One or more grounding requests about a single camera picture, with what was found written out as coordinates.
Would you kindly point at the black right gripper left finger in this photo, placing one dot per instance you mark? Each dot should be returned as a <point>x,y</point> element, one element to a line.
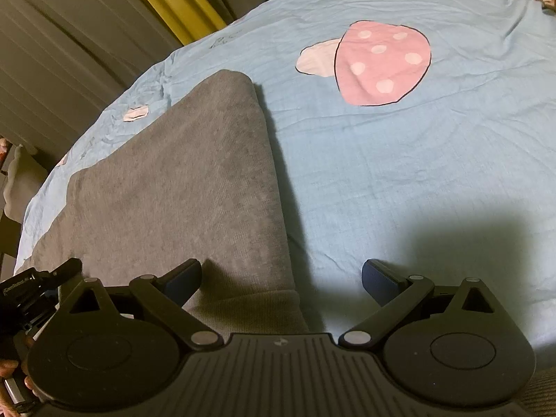
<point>146,315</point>

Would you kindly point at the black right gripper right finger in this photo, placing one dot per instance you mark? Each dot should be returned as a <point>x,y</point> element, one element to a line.
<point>417,313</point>

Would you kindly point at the person's left hand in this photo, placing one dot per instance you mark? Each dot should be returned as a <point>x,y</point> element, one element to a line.
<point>8,367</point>

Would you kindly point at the light blue mushroom bedsheet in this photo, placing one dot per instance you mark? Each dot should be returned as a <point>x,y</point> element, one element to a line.
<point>457,179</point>

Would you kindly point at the olive grey curtain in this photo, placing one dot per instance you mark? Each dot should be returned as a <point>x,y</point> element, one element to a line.
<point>64,61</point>

